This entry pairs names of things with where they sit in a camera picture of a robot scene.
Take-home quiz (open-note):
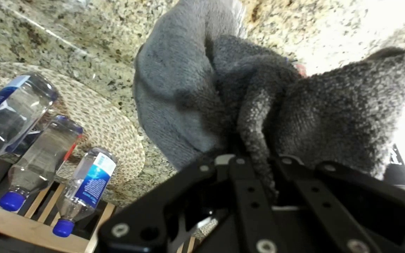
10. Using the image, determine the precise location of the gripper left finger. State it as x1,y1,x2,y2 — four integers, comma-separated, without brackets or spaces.
97,152,288,253

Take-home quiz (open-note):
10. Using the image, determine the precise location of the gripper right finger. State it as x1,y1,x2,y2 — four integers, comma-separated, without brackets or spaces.
274,155,405,253

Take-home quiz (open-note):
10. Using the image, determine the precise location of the large clear water bottle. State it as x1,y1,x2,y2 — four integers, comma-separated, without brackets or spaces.
0,72,59,166

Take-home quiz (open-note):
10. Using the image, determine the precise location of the grey terry cloth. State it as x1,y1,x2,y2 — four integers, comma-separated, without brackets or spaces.
132,0,405,204

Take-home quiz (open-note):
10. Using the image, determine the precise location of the small bottle blue white label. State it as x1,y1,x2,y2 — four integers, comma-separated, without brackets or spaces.
52,147,118,238

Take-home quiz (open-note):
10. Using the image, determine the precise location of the clear bottle red label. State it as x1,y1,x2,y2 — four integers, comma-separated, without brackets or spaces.
0,114,84,213

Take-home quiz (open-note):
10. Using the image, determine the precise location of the small red object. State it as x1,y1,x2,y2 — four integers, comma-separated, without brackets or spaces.
293,63,308,77

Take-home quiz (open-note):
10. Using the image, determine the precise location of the wooden slatted rack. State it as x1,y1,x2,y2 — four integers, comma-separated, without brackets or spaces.
0,156,197,253

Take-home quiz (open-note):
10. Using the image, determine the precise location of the round woven placemat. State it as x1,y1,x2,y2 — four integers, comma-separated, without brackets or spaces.
0,62,146,187

